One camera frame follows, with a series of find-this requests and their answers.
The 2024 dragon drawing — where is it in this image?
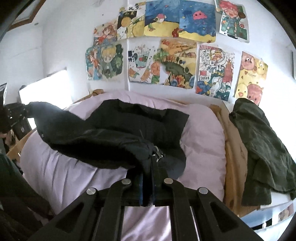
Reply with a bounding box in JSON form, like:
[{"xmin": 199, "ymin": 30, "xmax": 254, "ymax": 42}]
[{"xmin": 196, "ymin": 45, "xmax": 235, "ymax": 101}]

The orange hair girl drawing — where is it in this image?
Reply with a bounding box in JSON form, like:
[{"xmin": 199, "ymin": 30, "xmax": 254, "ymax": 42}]
[{"xmin": 93, "ymin": 19, "xmax": 117, "ymax": 46}]

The moon and stars drawing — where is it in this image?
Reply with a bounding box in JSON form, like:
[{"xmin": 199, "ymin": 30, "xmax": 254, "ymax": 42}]
[{"xmin": 117, "ymin": 1, "xmax": 146, "ymax": 40}]

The wooden bed frame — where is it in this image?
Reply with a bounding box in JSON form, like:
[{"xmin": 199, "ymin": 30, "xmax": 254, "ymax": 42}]
[{"xmin": 8, "ymin": 90, "xmax": 256, "ymax": 217}]

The dark green garment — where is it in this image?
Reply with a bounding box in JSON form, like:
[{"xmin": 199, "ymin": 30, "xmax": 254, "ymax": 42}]
[{"xmin": 229, "ymin": 98, "xmax": 295, "ymax": 206}]

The orange juice drawing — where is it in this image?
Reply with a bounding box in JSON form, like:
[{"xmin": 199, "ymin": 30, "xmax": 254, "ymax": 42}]
[{"xmin": 128, "ymin": 44, "xmax": 161, "ymax": 84}]

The blue underwater fish drawing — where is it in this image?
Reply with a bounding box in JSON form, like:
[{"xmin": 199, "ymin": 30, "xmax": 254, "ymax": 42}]
[{"xmin": 144, "ymin": 0, "xmax": 180, "ymax": 38}]

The pig and chick drawing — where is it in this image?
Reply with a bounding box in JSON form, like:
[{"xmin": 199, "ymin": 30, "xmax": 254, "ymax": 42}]
[{"xmin": 234, "ymin": 52, "xmax": 268, "ymax": 105}]

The black jacket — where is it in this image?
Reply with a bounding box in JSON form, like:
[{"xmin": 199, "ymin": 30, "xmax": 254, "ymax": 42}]
[{"xmin": 23, "ymin": 99, "xmax": 189, "ymax": 179}]

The whale landscape drawing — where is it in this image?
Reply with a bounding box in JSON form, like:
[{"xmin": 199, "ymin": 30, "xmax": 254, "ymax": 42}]
[{"xmin": 160, "ymin": 38, "xmax": 197, "ymax": 89}]

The pink jellyfish drawing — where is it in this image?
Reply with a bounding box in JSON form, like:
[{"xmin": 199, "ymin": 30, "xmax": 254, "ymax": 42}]
[{"xmin": 179, "ymin": 1, "xmax": 216, "ymax": 43}]

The pink bed sheet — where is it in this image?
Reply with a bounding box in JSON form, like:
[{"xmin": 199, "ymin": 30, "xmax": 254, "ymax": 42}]
[{"xmin": 20, "ymin": 90, "xmax": 226, "ymax": 240}]

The anime girl drawing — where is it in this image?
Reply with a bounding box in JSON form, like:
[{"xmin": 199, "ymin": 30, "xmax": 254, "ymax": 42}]
[{"xmin": 85, "ymin": 43, "xmax": 123, "ymax": 80}]

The red hair character drawing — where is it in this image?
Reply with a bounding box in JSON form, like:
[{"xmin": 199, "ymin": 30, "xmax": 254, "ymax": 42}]
[{"xmin": 214, "ymin": 1, "xmax": 249, "ymax": 43}]

